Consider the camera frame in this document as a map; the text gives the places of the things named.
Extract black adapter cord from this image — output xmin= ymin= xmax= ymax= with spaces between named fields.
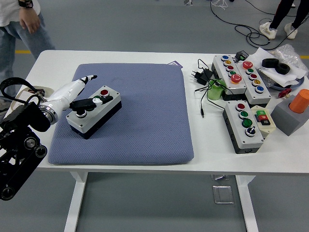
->
xmin=194 ymin=58 xmax=227 ymax=119

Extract black power adapter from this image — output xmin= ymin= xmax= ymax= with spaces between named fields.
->
xmin=191 ymin=68 xmax=213 ymax=86

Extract white wall switch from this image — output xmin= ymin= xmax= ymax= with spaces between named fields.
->
xmin=15 ymin=91 xmax=33 ymax=102

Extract red valve knob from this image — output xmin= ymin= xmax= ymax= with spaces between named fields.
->
xmin=277 ymin=88 xmax=293 ymax=99

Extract grey block holder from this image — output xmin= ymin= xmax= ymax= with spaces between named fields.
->
xmin=270 ymin=94 xmax=309 ymax=137

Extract green plastic cylinder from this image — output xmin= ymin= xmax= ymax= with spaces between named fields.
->
xmin=207 ymin=79 xmax=227 ymax=101

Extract metal floor socket plate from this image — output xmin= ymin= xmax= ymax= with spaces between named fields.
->
xmin=212 ymin=185 xmax=235 ymax=205

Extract black foam ring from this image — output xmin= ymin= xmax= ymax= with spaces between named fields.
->
xmin=262 ymin=58 xmax=279 ymax=68
xmin=276 ymin=63 xmax=291 ymax=75

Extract five-button box, red mushroom end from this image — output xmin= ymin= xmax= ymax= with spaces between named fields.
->
xmin=235 ymin=60 xmax=272 ymax=107
xmin=211 ymin=55 xmax=249 ymax=102

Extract white table leg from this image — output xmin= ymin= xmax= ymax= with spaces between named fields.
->
xmin=64 ymin=172 xmax=88 ymax=232
xmin=235 ymin=175 xmax=259 ymax=232

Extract white oval tray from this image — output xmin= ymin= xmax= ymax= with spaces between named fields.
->
xmin=9 ymin=86 xmax=55 ymax=114

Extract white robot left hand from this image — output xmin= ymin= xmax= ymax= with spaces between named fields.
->
xmin=45 ymin=74 xmax=113 ymax=116

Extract orange cylinder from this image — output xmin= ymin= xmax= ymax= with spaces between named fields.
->
xmin=289 ymin=88 xmax=309 ymax=114

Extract black floor cable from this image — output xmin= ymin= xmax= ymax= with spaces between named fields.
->
xmin=210 ymin=0 xmax=299 ymax=46

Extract blue-rimmed round plate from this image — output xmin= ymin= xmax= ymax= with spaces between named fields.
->
xmin=264 ymin=74 xmax=307 ymax=91

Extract small black relay module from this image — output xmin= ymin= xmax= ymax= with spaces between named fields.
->
xmin=234 ymin=50 xmax=251 ymax=61

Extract clear bubble wrap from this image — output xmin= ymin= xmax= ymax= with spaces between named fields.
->
xmin=272 ymin=43 xmax=309 ymax=78

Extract white foam sheet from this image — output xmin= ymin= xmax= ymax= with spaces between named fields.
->
xmin=250 ymin=47 xmax=302 ymax=87

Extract grey four-button control box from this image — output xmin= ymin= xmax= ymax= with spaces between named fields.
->
xmin=66 ymin=85 xmax=122 ymax=140
xmin=222 ymin=100 xmax=265 ymax=155

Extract blue-grey padded mat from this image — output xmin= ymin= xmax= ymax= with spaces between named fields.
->
xmin=47 ymin=63 xmax=195 ymax=166

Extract person's hand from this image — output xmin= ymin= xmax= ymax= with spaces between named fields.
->
xmin=19 ymin=6 xmax=41 ymax=34

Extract white floor cable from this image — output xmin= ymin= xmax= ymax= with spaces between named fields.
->
xmin=211 ymin=0 xmax=229 ymax=12

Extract person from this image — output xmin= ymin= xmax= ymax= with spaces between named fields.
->
xmin=259 ymin=0 xmax=309 ymax=40
xmin=0 ymin=0 xmax=56 ymax=113

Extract black wristwatch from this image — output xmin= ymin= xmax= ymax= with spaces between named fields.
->
xmin=18 ymin=0 xmax=34 ymax=9

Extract cream switch, green red keys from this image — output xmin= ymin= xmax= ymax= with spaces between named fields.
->
xmin=250 ymin=105 xmax=277 ymax=140

